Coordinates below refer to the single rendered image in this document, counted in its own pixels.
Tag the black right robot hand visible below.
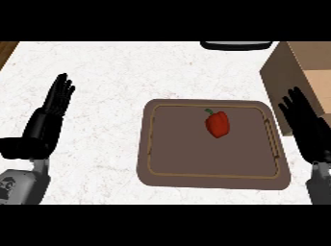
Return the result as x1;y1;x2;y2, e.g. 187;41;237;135
275;86;331;169

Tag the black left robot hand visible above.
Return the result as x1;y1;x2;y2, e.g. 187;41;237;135
0;72;76;161

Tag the cardboard box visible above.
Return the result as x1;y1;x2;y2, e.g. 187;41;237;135
258;41;331;136

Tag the red bell pepper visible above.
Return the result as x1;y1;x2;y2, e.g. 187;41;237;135
202;108;231;139

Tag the brown tray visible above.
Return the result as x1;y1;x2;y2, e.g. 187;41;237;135
135;98;292;191

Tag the dark round appliance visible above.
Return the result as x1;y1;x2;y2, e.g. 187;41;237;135
199;41;274;51

